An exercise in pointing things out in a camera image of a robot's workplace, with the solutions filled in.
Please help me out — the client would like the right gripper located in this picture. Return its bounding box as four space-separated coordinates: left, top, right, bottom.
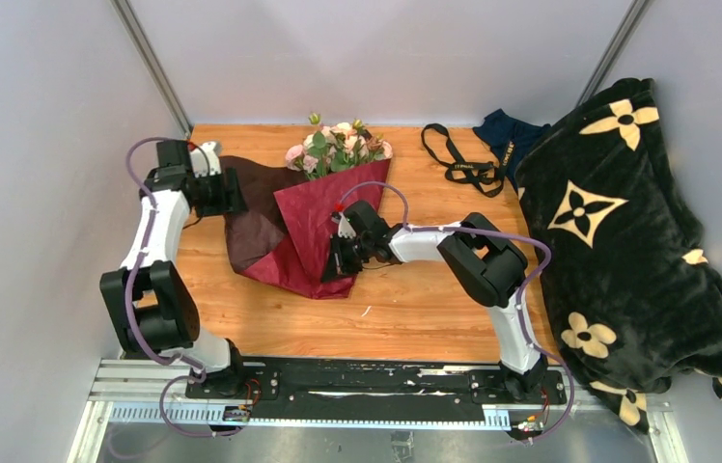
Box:
323 231 375 283

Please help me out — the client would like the dark red wrapping paper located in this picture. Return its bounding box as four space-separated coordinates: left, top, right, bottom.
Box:
220 156 391 300

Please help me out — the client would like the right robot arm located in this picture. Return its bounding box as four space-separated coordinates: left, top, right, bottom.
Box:
321 200 548 403

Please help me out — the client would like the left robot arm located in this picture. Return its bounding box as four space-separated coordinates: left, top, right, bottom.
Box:
99 137 248 398

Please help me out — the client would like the black blanket with cream flowers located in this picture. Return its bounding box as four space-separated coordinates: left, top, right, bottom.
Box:
514 78 722 433

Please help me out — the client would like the dark blue cloth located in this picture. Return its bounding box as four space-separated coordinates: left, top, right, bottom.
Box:
472 109 551 192

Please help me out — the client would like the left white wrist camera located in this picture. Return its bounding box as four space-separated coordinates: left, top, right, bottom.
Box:
190 141 222 178

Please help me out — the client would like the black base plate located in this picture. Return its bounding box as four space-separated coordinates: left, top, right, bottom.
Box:
185 356 568 423

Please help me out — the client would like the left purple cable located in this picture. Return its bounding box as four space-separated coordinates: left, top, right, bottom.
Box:
123 137 244 440

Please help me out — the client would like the aluminium rail frame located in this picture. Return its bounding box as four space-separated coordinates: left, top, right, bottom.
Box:
69 357 688 462

